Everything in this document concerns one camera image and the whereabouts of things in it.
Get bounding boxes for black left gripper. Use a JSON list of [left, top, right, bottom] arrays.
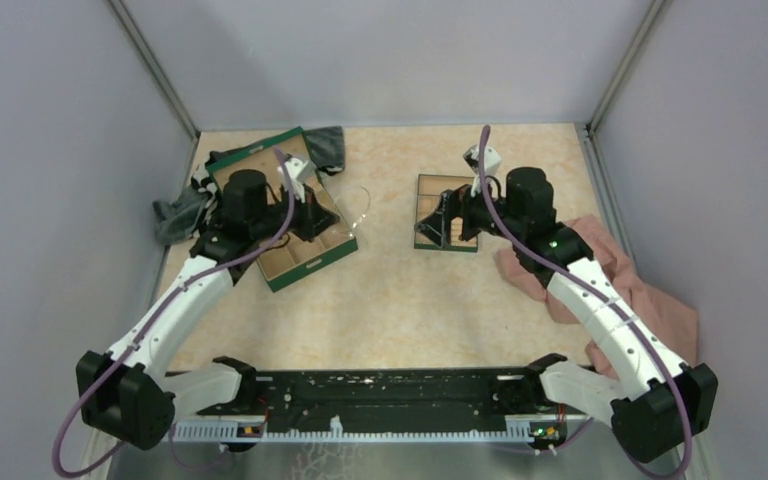
[[251, 180, 340, 242]]

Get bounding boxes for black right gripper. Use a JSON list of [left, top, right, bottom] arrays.
[[414, 170, 525, 249]]

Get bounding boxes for green jewelry box with lid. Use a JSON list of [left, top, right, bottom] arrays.
[[190, 127, 358, 292]]

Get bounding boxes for silver bangle bracelet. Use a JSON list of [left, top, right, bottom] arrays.
[[328, 184, 373, 234]]

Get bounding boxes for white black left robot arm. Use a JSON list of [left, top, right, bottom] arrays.
[[76, 169, 340, 450]]

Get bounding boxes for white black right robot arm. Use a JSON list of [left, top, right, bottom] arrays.
[[415, 167, 719, 463]]

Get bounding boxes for grey-green zebra plush towel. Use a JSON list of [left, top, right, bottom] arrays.
[[152, 126, 346, 246]]

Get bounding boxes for pink cloth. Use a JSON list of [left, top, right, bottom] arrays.
[[494, 215, 699, 366]]

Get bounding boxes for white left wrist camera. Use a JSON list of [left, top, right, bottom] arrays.
[[282, 155, 316, 203]]

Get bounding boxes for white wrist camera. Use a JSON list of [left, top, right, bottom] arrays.
[[463, 144, 503, 193], [282, 155, 316, 203]]

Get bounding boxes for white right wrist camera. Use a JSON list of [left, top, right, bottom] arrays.
[[463, 144, 503, 193]]

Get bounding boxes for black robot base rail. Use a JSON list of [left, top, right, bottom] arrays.
[[200, 367, 579, 449]]

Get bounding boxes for left aluminium frame post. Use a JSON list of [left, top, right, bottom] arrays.
[[105, 0, 200, 141]]

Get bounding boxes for aluminium frame post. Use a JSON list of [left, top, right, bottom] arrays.
[[587, 0, 673, 138], [105, 0, 200, 141]]

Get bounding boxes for right aluminium frame post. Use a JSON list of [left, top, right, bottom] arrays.
[[587, 0, 673, 138]]

